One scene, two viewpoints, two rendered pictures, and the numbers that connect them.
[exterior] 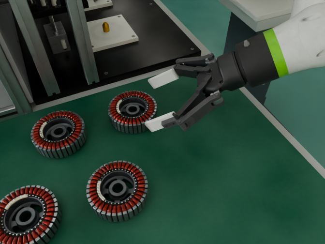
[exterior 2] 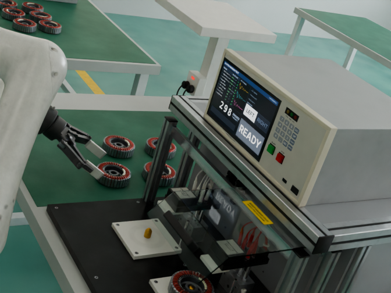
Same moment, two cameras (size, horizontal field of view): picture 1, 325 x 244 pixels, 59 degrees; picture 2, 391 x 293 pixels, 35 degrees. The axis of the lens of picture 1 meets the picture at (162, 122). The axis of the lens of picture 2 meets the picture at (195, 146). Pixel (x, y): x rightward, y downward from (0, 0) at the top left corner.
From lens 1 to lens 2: 2.28 m
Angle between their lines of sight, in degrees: 105
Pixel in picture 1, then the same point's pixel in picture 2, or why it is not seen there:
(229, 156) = (50, 149)
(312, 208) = not seen: hidden behind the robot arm
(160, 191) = not seen: hidden behind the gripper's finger
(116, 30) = (136, 234)
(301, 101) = not seen: outside the picture
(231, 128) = (41, 160)
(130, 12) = (123, 266)
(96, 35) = (156, 232)
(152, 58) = (97, 206)
